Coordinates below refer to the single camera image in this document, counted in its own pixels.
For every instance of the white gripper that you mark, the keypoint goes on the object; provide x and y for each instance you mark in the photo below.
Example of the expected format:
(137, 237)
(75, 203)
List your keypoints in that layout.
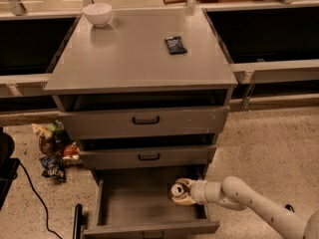
(198, 192)

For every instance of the orange soda can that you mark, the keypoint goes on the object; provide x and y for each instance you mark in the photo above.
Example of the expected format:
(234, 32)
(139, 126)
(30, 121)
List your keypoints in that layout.
(177, 191)

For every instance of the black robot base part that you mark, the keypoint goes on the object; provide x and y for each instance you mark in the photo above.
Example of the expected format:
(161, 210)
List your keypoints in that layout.
(8, 164)

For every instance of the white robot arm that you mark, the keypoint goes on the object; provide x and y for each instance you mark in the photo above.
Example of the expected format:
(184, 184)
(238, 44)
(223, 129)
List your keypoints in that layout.
(233, 193)

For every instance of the grey middle drawer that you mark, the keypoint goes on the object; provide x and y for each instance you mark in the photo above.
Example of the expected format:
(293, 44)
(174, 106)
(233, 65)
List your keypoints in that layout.
(147, 157)

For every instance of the grey drawer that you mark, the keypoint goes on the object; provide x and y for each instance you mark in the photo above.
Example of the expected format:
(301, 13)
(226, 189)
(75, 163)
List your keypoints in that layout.
(147, 122)
(147, 157)
(134, 204)

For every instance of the grey bottom drawer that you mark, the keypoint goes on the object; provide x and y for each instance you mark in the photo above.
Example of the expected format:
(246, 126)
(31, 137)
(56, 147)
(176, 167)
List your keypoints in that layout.
(134, 204)

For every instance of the grey top drawer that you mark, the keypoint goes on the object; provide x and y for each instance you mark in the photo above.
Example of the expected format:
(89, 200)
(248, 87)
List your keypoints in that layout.
(147, 122)

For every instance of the grey drawer cabinet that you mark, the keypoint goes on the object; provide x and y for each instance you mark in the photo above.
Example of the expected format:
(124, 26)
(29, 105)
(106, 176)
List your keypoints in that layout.
(127, 66)

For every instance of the black right base bar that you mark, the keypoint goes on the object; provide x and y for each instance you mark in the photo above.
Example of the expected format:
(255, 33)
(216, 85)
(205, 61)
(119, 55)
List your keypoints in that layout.
(289, 207)

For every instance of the black base bar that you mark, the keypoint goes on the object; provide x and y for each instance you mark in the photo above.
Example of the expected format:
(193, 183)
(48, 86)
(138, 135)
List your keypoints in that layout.
(289, 207)
(77, 222)

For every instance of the black left base bar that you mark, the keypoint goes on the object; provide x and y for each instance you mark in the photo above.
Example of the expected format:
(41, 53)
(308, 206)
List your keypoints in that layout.
(77, 222)

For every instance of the red snack item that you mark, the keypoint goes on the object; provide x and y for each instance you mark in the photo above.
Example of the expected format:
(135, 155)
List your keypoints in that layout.
(70, 152)

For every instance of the blue chip bag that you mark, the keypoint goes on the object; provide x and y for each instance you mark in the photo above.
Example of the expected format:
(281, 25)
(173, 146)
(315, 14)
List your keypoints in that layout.
(53, 168)

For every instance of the pile of snack bags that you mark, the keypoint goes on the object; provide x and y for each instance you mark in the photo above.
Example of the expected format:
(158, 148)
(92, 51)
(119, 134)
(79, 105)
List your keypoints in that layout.
(53, 138)

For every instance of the dark blue snack packet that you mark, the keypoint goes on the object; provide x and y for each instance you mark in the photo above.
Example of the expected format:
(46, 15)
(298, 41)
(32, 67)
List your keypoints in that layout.
(175, 46)

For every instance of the white bowl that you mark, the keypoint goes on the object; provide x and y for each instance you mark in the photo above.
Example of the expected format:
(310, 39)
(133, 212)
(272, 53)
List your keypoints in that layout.
(99, 14)

